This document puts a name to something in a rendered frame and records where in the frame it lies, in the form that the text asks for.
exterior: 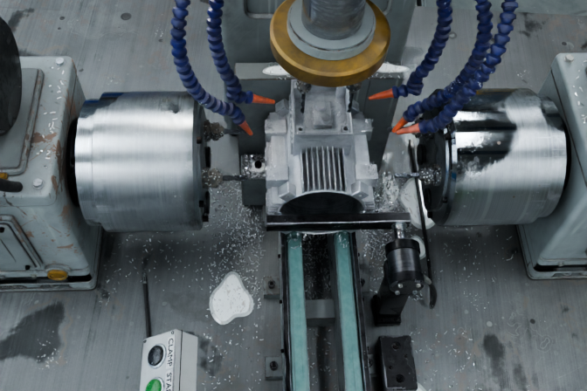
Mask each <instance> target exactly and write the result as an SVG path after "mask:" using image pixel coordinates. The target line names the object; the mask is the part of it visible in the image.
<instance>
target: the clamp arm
mask: <svg viewBox="0 0 587 391"><path fill-rule="evenodd" d="M399 223H401V224H399ZM398 224H399V227H401V228H403V227H404V228H405V229H409V227H410V224H411V213H410V212H383V213H370V212H369V211H363V212H362V213H337V214H290V215H281V212H275V213H274V215H266V216H265V226H266V231H310V230H393V231H394V225H395V229H396V228H398V226H397V225H398Z"/></svg>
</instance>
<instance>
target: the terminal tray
mask: <svg viewBox="0 0 587 391"><path fill-rule="evenodd" d="M308 95H309V96H308ZM306 97H307V98H306ZM306 97H305V106H304V107H305V109H304V112H305V111H306V112H305V113H302V112H301V111H300V110H301V108H302V106H301V103H299V102H300V101H301V102H302V99H301V93H300V91H298V89H297V79H291V94H289V103H288V105H289V126H290V128H289V131H290V142H291V143H290V148H291V154H292V155H293V156H296V155H298V154H300V149H302V153H303V154H304V153H305V152H306V148H307V152H310V151H311V147H312V148H313V152H314V151H316V147H318V151H321V147H323V151H326V150H327V147H328V151H331V150H332V147H334V152H336V149H337V148H339V153H342V149H343V152H344V154H345V155H349V154H350V152H351V148H352V143H353V135H354V133H353V125H352V116H351V112H350V113H347V111H348V110H349V108H348V105H349V91H348V89H347V88H346V86H340V87H325V86H315V85H312V88H311V90H310V91H309V92H308V93H306ZM308 100H311V101H308ZM326 100H327V101H326ZM322 101H323V102H322ZM329 101H330V102H332V103H330V102H329ZM334 101H335V103H334ZM336 102H338V103H336ZM340 102H341V103H340ZM343 105H344V106H343ZM336 106H337V107H336ZM342 106H343V107H342ZM307 108H308V109H307ZM331 108H332V109H333V110H331ZM310 110H311V111H310ZM311 112H312V113H311ZM339 112H342V113H339ZM337 113H338V114H337ZM302 114H303V116H302ZM336 114H337V115H336ZM296 115H297V116H298V117H297V116H296ZM340 115H341V116H340ZM339 116H340V117H339ZM299 117H300V118H299ZM304 117H305V122H304ZM312 117H313V119H312ZM338 117H339V118H338ZM311 119H312V120H311ZM340 119H341V120H340ZM343 121H344V122H343ZM303 122H304V123H303ZM338 122H339V124H338ZM341 122H342V124H341ZM345 122H346V125H344V124H345ZM332 125H333V128H332ZM336 126H337V127H336ZM305 127H307V128H305ZM329 128H330V130H329ZM305 129H306V131H305ZM314 129H315V130H314ZM325 129H327V130H326V131H325V132H326V133H323V131H324V130H325ZM336 130H337V131H336ZM340 130H341V131H340ZM333 131H334V132H333ZM338 131H340V132H338ZM332 132H333V133H332Z"/></svg>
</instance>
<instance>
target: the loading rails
mask: <svg viewBox="0 0 587 391"><path fill-rule="evenodd" d="M344 231H345V232H347V231H346V230H343V232H344ZM343 232H340V231H339V233H338V235H336V233H334V235H333V236H332V233H330V234H328V237H327V238H328V261H329V273H330V285H331V297H332V299H305V285H304V268H303V250H302V245H301V247H300V244H302V234H301V233H300V235H299V234H298V237H297V233H298V232H296V231H292V232H290V233H288V234H284V233H282V232H279V231H278V239H279V254H278V259H279V268H280V276H279V277H263V298H280V323H281V349H280V352H281V353H282V356H267V357H265V380H266V381H275V380H283V391H310V386H309V370H308V352H307V327H308V326H334V334H335V357H336V368H337V381H338V391H371V384H370V377H377V375H378V367H377V359H376V354H375V353H368V351H369V347H368V346H367V340H366V330H365V321H364V312H363V302H364V298H363V296H369V276H368V275H367V274H362V275H360V268H359V259H358V257H360V253H359V252H358V249H357V241H356V232H352V233H349V232H347V233H343ZM290 234H291V237H290V236H289V235H290ZM340 234H341V235H340ZM339 236H340V237H341V239H342V241H341V242H340V239H339ZM295 238H296V239H298V240H297V241H296V242H295V241H294V239H295ZM337 238H338V239H337ZM344 238H345V239H346V240H344ZM290 239H292V240H290ZM343 240H344V241H343ZM289 241H290V242H289ZM300 242H301V243H300ZM339 242H340V243H339ZM346 242H347V243H346ZM348 242H349V243H348ZM350 243H351V244H350ZM341 244H342V245H341ZM298 245H299V247H297V248H296V249H293V248H292V247H295V246H298ZM343 245H344V247H345V248H343ZM346 245H347V246H346Z"/></svg>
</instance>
